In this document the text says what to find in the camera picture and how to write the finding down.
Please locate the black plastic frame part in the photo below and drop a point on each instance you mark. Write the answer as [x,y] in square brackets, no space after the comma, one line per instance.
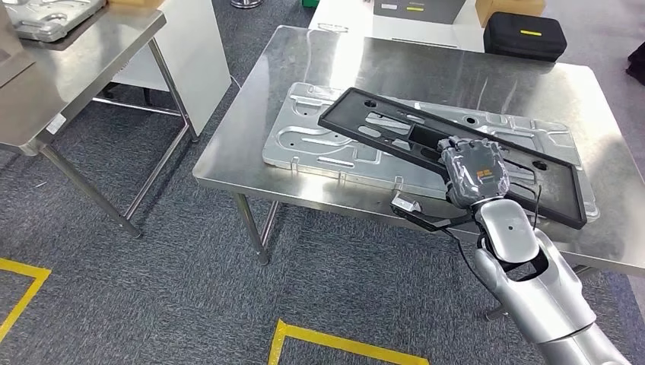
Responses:
[347,113]

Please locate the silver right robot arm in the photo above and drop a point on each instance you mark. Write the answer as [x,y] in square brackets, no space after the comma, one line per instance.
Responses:
[539,302]

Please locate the stainless steel workbench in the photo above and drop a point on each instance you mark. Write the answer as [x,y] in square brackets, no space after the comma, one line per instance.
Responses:
[403,65]

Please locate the stamped sheet metal panel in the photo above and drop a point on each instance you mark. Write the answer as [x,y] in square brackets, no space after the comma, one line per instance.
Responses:
[50,20]
[302,146]

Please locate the clear safety glasses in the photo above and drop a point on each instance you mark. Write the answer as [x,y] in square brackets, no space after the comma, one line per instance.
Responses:
[332,27]

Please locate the white cabinet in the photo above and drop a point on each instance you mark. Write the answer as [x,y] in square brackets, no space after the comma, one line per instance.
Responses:
[191,60]

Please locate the grey flat box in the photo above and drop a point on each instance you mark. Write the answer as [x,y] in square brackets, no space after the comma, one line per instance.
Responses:
[418,12]

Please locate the black zip case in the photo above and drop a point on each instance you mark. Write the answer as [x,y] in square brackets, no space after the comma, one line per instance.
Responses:
[524,43]

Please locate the stainless steel table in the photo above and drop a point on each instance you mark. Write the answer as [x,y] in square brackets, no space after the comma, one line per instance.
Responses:
[75,75]

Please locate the person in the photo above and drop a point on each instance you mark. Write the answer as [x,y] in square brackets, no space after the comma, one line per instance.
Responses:
[637,65]

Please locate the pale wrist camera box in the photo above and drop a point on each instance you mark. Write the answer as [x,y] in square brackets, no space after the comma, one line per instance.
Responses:
[405,203]

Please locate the black camera bracket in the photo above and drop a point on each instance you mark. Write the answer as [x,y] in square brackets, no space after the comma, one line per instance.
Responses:
[428,221]

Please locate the chrome stanchion post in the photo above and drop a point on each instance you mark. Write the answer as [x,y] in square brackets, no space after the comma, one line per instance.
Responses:
[247,3]

